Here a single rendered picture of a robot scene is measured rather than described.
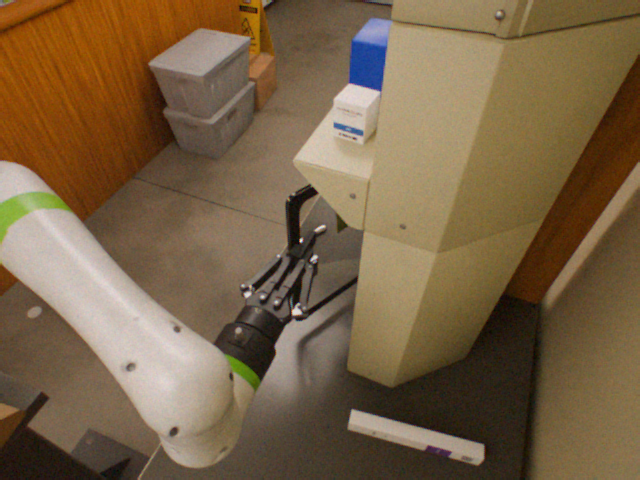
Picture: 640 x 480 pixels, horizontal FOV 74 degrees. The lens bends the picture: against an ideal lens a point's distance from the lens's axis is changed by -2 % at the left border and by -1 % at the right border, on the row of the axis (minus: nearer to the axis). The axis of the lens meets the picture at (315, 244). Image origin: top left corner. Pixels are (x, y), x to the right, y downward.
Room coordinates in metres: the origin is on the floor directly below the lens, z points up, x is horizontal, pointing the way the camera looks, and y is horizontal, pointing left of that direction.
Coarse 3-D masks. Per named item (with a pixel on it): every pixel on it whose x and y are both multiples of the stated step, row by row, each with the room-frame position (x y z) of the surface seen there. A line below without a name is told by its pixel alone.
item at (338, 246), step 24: (288, 216) 0.53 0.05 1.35; (312, 216) 0.57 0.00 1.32; (336, 216) 0.60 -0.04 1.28; (288, 240) 0.53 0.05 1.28; (336, 240) 0.61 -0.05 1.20; (360, 240) 0.65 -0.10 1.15; (336, 264) 0.61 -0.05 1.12; (360, 264) 0.66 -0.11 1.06; (312, 288) 0.56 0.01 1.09; (336, 288) 0.61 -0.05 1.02
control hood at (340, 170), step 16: (320, 128) 0.56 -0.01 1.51; (320, 144) 0.52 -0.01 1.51; (336, 144) 0.52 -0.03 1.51; (352, 144) 0.52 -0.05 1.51; (368, 144) 0.52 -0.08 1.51; (304, 160) 0.48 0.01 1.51; (320, 160) 0.48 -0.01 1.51; (336, 160) 0.48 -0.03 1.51; (352, 160) 0.48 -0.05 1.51; (368, 160) 0.48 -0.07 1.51; (304, 176) 0.48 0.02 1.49; (320, 176) 0.47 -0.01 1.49; (336, 176) 0.46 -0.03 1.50; (352, 176) 0.45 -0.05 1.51; (368, 176) 0.45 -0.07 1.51; (320, 192) 0.47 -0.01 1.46; (336, 192) 0.46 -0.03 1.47; (352, 192) 0.45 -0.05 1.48; (368, 192) 0.44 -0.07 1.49; (336, 208) 0.46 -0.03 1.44; (352, 208) 0.45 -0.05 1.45; (352, 224) 0.45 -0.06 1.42
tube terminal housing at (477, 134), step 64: (448, 64) 0.41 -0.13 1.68; (512, 64) 0.40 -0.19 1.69; (576, 64) 0.43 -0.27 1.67; (384, 128) 0.43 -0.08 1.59; (448, 128) 0.41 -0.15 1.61; (512, 128) 0.41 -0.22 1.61; (576, 128) 0.45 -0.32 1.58; (384, 192) 0.43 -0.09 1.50; (448, 192) 0.40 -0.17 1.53; (512, 192) 0.43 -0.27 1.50; (384, 256) 0.42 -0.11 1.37; (448, 256) 0.40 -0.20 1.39; (512, 256) 0.46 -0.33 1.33; (384, 320) 0.41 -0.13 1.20; (448, 320) 0.43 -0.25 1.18; (384, 384) 0.40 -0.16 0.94
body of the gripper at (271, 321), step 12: (252, 300) 0.40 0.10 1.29; (288, 300) 0.40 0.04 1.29; (240, 312) 0.37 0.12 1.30; (252, 312) 0.36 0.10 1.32; (264, 312) 0.36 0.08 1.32; (276, 312) 0.37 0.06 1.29; (288, 312) 0.37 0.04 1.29; (252, 324) 0.33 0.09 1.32; (264, 324) 0.34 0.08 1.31; (276, 324) 0.34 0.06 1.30; (276, 336) 0.33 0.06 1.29
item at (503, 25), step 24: (408, 0) 0.43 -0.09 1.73; (432, 0) 0.43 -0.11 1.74; (456, 0) 0.42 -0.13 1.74; (480, 0) 0.41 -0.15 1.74; (504, 0) 0.41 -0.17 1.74; (528, 0) 0.40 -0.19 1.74; (552, 0) 0.41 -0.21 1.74; (576, 0) 0.42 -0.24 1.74; (600, 0) 0.43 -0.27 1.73; (624, 0) 0.44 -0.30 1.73; (432, 24) 0.43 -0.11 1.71; (456, 24) 0.42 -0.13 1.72; (480, 24) 0.41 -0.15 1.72; (504, 24) 0.40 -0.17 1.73; (528, 24) 0.40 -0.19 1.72; (552, 24) 0.42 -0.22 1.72; (576, 24) 0.43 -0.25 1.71
